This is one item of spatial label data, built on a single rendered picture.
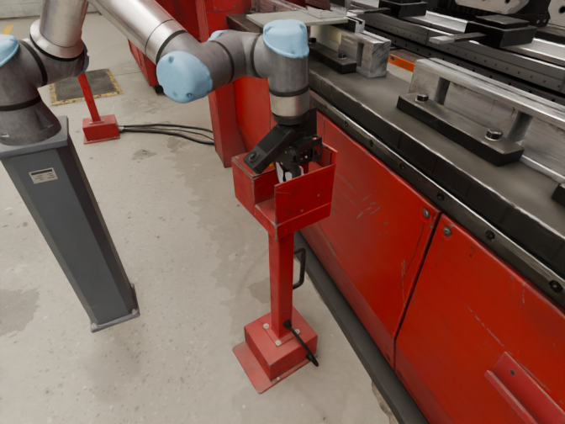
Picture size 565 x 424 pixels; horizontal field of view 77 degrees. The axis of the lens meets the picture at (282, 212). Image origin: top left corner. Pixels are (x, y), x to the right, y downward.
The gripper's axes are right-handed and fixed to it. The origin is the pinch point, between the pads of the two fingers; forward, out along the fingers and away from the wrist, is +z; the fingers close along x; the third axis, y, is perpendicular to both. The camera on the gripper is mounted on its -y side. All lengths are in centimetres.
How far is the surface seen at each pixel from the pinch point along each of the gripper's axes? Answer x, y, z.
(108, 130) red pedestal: 213, -17, 65
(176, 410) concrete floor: 6, -45, 70
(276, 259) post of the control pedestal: 3.6, -3.1, 23.3
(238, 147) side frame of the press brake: 129, 45, 64
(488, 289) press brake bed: -40.5, 16.0, 4.4
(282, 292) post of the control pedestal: 2.5, -3.1, 37.0
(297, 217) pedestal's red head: -4.8, -0.9, 3.0
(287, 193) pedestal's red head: -4.8, -3.0, -4.8
